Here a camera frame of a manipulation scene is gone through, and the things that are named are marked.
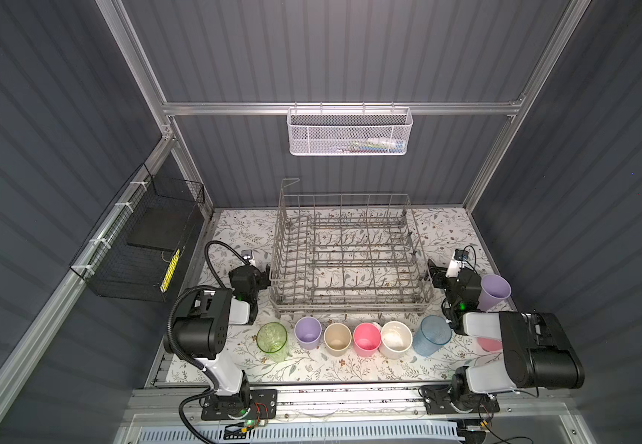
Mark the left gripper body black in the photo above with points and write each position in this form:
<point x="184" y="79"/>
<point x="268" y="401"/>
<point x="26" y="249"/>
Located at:
<point x="260" y="278"/>

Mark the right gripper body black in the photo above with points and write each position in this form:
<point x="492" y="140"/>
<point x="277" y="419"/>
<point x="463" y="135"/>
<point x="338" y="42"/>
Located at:
<point x="442" y="280"/>

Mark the light purple cup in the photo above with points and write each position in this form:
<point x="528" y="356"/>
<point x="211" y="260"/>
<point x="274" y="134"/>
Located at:
<point x="494" y="289"/>

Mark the blue transparent cup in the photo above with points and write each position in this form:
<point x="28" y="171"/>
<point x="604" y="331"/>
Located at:
<point x="433" y="333"/>

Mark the pink cup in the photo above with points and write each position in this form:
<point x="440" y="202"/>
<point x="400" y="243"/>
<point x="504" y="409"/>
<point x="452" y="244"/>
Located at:
<point x="367" y="339"/>
<point x="489" y="345"/>

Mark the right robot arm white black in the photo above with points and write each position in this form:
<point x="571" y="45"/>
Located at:
<point x="535" y="350"/>

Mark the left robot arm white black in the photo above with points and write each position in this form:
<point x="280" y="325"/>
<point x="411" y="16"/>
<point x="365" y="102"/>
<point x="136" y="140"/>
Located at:
<point x="197" y="331"/>

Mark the floral table mat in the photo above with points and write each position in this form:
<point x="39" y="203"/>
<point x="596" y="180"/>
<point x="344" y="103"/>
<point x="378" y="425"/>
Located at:
<point x="442" y="230"/>

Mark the green transparent cup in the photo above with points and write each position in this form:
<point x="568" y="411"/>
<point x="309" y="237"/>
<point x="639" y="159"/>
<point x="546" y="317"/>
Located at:
<point x="272" y="340"/>

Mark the purple cup in row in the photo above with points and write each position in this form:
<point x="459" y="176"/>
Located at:
<point x="308" y="332"/>

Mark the yellow brush in basket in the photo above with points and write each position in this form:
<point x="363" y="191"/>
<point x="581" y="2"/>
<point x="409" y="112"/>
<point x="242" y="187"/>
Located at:
<point x="170" y="272"/>

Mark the white cup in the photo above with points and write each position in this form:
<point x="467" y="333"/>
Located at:
<point x="396" y="340"/>

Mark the beige cup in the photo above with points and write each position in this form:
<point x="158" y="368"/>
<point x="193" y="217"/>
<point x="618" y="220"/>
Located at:
<point x="337" y="339"/>

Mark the pink cup in row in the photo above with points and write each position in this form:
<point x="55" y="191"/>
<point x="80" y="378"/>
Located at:
<point x="367" y="339"/>

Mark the white ventilated front panel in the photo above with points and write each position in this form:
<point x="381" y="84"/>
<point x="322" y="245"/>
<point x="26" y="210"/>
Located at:
<point x="403" y="431"/>

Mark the items in white basket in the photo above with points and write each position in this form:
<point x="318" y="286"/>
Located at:
<point x="373" y="146"/>

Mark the grey wire dish rack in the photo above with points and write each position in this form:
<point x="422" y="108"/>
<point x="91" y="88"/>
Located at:
<point x="347" y="253"/>

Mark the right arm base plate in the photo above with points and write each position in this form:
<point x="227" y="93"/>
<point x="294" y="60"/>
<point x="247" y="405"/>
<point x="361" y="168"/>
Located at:
<point x="443" y="399"/>

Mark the black wire wall basket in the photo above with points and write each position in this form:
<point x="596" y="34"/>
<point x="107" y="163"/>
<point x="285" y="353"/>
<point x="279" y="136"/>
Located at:
<point x="127" y="257"/>

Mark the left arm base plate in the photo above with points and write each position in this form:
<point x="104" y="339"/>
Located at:
<point x="246" y="405"/>

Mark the white mesh wall basket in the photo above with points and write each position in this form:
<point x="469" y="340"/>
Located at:
<point x="314" y="131"/>

